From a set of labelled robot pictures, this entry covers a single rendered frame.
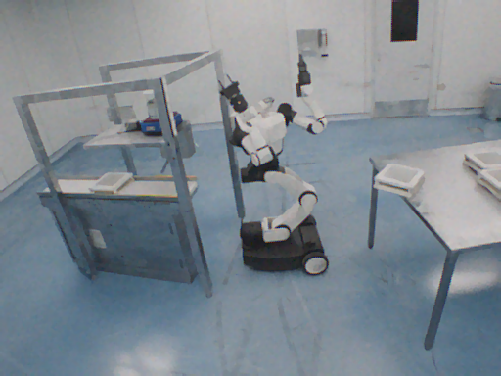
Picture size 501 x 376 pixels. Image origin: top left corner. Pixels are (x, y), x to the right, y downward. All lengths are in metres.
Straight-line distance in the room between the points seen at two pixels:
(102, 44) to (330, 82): 3.84
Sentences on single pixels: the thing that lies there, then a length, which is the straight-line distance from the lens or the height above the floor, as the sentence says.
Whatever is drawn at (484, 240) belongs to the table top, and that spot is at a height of 0.82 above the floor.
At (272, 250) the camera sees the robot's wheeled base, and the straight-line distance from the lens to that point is 2.79.
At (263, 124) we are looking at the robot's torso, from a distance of 2.29.
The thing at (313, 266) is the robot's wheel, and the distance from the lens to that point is 2.75.
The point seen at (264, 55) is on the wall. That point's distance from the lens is 5.74.
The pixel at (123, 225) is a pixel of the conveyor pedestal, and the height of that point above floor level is 0.54.
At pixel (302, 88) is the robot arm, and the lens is 2.45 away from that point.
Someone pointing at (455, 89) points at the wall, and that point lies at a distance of 6.39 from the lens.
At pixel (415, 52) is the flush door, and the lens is 6.02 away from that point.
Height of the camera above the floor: 1.92
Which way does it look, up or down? 29 degrees down
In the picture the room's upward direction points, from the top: 8 degrees counter-clockwise
